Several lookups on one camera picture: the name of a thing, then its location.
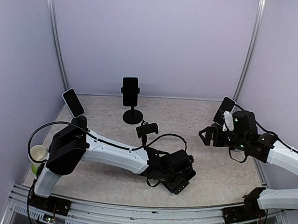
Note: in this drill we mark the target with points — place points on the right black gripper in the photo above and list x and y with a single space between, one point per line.
217 142

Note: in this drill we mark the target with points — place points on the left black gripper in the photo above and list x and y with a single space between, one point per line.
173 186

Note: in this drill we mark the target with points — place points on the black smartphone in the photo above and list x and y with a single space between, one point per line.
227 104
130 91
73 103

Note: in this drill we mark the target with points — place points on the black pole phone stand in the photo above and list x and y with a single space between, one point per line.
145 129
132 116

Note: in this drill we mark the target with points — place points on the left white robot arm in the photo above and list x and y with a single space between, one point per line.
75 143

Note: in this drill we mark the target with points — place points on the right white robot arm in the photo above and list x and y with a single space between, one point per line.
238 131

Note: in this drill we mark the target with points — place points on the cream ribbed mug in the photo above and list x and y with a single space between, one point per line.
38 153

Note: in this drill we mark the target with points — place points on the green saucer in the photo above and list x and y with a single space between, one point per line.
34 167

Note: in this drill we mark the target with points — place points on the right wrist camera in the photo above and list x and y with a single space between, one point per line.
228 124

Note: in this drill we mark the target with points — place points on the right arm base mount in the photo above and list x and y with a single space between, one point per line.
248 211

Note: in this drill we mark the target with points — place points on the front aluminium rail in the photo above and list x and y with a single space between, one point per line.
88 212

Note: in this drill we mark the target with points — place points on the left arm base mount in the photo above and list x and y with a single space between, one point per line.
52 204

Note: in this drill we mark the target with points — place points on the right aluminium frame post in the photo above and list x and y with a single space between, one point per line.
251 48

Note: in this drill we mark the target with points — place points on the aluminium frame post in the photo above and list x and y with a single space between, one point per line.
251 48
56 43

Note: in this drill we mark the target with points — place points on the left aluminium frame post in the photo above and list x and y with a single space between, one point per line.
56 43

